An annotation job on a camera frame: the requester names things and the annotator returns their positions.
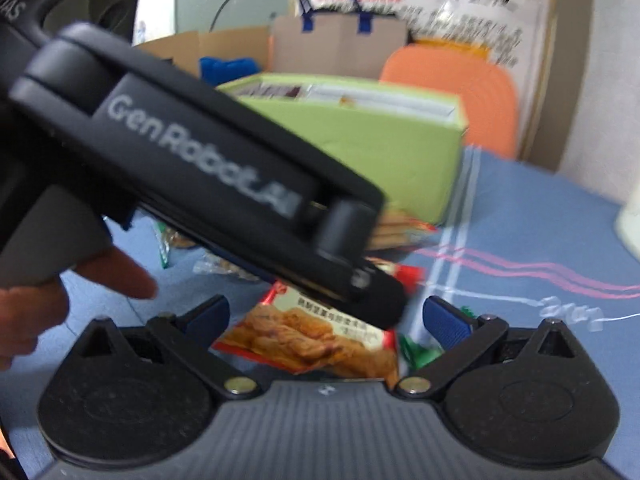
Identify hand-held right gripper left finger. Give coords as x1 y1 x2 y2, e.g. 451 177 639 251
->
70 295 262 402

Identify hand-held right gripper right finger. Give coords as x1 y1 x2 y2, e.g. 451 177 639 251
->
395 296 586 402

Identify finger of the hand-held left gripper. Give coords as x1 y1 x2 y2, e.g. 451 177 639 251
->
165 225 409 332

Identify dark red snack packet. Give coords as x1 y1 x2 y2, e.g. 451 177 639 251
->
367 259 427 295

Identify clear crinkled snack packet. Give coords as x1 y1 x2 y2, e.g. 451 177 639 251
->
157 220 263 283

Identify red fried snack packet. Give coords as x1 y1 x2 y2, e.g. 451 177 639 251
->
211 282 402 390

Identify clear packet of brown bars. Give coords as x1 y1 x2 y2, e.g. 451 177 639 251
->
235 82 304 101

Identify green cardboard box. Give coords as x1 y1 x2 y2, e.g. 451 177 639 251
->
216 73 469 227

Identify person's left hand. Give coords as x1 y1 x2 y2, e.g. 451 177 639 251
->
0 247 159 372

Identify blue plastic object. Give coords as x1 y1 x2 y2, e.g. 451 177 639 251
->
199 56 262 87

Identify brown cardboard box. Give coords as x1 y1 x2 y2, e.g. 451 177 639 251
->
134 26 274 75

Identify blue striped tablecloth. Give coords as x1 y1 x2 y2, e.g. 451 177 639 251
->
0 145 640 480

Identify white thermos jug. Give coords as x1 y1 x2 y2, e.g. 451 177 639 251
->
614 199 640 257

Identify orange chair back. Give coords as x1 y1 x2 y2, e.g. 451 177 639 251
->
379 44 519 159

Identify brown paper bag blue handles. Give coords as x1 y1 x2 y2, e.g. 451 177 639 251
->
272 0 409 80

